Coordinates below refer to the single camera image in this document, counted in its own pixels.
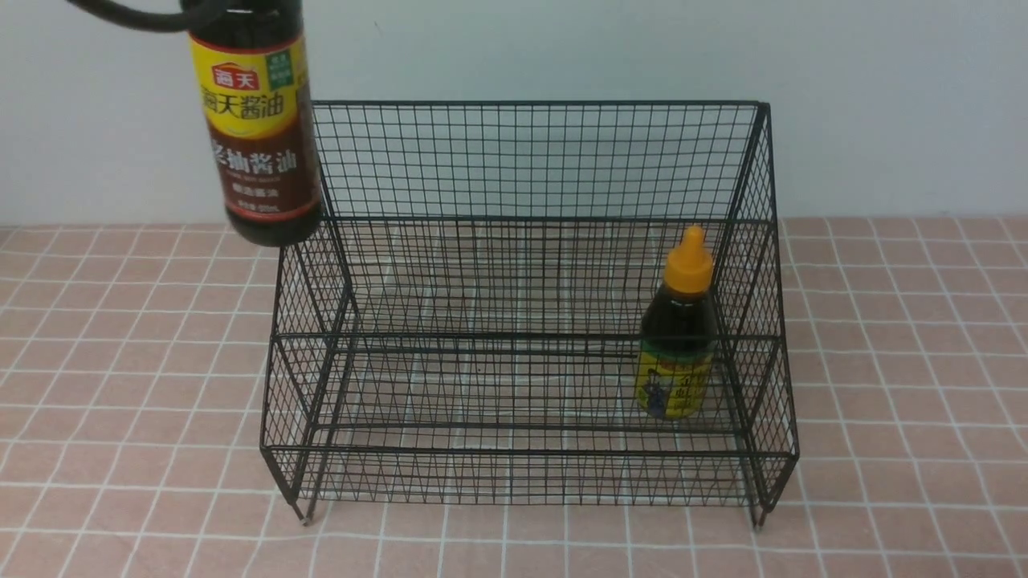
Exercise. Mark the pink checkered tablecloth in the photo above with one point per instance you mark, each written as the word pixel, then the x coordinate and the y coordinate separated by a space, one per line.
pixel 131 361

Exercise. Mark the black wire mesh shelf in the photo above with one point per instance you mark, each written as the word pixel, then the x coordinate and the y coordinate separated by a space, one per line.
pixel 464 325

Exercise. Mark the dark soy sauce bottle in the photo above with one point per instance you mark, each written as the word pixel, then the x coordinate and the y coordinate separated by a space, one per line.
pixel 252 72

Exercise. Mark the yellow-capped seasoning bottle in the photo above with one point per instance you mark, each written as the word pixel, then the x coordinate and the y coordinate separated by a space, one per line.
pixel 678 333

